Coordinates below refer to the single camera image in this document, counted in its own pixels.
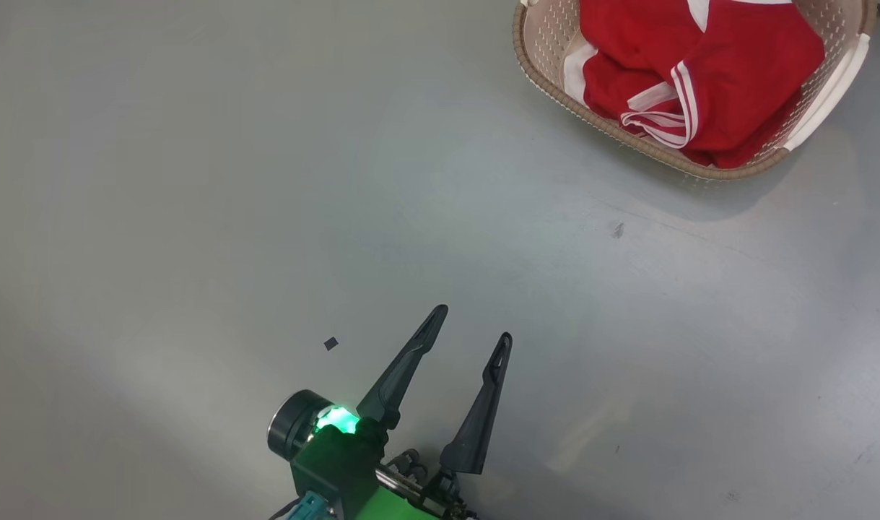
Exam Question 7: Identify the teal left camera cable plug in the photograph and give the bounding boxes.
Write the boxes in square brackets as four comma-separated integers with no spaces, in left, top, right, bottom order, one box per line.
[269,490,336,520]

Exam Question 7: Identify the red white striped garment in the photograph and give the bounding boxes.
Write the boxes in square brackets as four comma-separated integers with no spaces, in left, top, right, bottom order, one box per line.
[619,0,827,170]

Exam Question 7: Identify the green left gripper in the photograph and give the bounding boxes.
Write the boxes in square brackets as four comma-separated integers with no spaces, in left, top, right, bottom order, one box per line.
[349,304,513,520]

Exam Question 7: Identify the black cylindrical left gripper motor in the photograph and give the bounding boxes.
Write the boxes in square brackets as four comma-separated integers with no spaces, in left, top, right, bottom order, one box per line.
[266,389,333,462]

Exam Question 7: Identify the cream plastic laundry basket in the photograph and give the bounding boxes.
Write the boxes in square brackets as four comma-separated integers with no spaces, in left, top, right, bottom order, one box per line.
[512,0,880,182]

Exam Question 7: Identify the plain red garment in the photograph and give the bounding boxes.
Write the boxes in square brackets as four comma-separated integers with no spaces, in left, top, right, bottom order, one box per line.
[563,0,702,122]

